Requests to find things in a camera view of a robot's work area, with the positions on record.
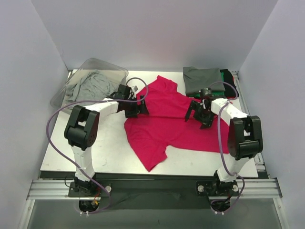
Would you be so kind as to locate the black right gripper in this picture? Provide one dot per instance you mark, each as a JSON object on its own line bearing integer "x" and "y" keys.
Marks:
{"x": 198, "y": 112}

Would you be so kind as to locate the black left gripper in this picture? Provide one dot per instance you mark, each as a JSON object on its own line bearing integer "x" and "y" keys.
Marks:
{"x": 134, "y": 109}

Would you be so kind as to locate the pink t-shirt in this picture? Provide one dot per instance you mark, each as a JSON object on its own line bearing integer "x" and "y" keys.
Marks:
{"x": 150, "y": 135}

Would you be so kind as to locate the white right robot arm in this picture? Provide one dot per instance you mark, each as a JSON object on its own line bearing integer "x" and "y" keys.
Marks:
{"x": 238, "y": 134}

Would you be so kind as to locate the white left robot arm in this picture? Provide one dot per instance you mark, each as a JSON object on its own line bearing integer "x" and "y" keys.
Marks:
{"x": 81, "y": 132}

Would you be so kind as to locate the folded dark grey t-shirt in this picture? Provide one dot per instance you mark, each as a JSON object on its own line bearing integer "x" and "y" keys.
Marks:
{"x": 197, "y": 79}

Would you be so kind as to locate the folded black t-shirt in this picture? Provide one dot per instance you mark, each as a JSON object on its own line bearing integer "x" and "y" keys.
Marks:
{"x": 228, "y": 78}

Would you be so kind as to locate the crumpled light grey t-shirt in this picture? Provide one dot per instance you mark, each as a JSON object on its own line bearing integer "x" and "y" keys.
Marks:
{"x": 89, "y": 85}

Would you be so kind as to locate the clear plastic bin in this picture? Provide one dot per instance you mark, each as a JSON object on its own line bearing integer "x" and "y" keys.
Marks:
{"x": 116, "y": 73}

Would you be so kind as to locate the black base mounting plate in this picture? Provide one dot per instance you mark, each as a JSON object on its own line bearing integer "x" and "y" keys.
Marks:
{"x": 160, "y": 193}

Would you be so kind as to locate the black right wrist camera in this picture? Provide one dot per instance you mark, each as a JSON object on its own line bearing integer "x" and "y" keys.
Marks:
{"x": 205, "y": 93}

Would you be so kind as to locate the aluminium front frame rail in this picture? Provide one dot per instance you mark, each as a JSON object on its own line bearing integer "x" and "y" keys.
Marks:
{"x": 250, "y": 188}

